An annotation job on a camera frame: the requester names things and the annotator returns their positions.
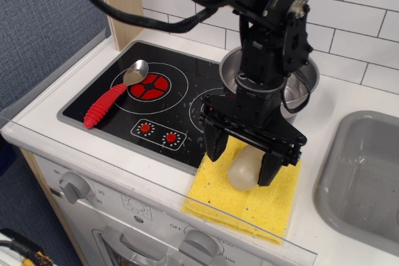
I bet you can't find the black toy stove top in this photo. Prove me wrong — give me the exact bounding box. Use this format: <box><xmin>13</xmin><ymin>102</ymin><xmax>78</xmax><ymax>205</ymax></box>
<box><xmin>57</xmin><ymin>41</ymin><xmax>225</xmax><ymax>174</ymax></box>

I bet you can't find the red handled metal spoon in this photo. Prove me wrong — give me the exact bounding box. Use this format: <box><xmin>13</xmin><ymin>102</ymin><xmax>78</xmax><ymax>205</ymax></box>
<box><xmin>84</xmin><ymin>60</ymin><xmax>148</xmax><ymax>129</ymax></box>

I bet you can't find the grey timer knob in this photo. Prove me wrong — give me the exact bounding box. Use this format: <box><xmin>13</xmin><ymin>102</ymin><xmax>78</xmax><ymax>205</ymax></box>
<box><xmin>59</xmin><ymin>172</ymin><xmax>90</xmax><ymax>204</ymax></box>

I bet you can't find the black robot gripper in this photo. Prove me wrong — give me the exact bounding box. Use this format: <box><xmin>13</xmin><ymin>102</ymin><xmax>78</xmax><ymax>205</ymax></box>
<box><xmin>201</xmin><ymin>73</ymin><xmax>307</xmax><ymax>186</ymax></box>

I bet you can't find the grey oven knob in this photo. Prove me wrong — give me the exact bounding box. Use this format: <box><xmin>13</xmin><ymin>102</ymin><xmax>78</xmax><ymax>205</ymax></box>
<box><xmin>178</xmin><ymin>230</ymin><xmax>219</xmax><ymax>265</ymax></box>

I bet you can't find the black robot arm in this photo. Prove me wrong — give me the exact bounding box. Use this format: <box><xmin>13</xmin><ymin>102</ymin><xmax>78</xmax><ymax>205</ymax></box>
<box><xmin>193</xmin><ymin>0</ymin><xmax>312</xmax><ymax>186</ymax></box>

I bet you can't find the beige toy potato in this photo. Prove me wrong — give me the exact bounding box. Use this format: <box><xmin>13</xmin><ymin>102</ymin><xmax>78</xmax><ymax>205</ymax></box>
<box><xmin>228</xmin><ymin>145</ymin><xmax>264</xmax><ymax>191</ymax></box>

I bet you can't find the yellow and black object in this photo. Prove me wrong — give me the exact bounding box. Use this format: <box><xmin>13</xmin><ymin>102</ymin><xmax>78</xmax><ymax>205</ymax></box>
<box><xmin>1</xmin><ymin>240</ymin><xmax>54</xmax><ymax>266</ymax></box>

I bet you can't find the grey oven door handle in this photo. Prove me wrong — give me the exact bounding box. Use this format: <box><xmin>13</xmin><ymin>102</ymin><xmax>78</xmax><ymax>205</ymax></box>
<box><xmin>101</xmin><ymin>226</ymin><xmax>175</xmax><ymax>265</ymax></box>

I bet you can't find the stainless steel bowl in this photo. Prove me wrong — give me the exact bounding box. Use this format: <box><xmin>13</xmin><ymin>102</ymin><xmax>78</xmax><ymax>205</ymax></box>
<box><xmin>219</xmin><ymin>47</ymin><xmax>319</xmax><ymax>110</ymax></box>

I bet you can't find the grey plastic sink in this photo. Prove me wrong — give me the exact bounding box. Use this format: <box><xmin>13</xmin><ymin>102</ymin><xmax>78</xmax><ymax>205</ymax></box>
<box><xmin>314</xmin><ymin>110</ymin><xmax>398</xmax><ymax>255</ymax></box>

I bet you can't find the yellow folded cloth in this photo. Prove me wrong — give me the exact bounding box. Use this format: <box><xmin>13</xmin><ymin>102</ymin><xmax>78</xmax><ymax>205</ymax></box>
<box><xmin>181</xmin><ymin>137</ymin><xmax>301</xmax><ymax>244</ymax></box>

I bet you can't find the black sleeved cable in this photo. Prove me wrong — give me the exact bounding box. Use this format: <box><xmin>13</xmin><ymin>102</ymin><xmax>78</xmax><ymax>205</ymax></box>
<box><xmin>66</xmin><ymin>0</ymin><xmax>219</xmax><ymax>34</ymax></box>

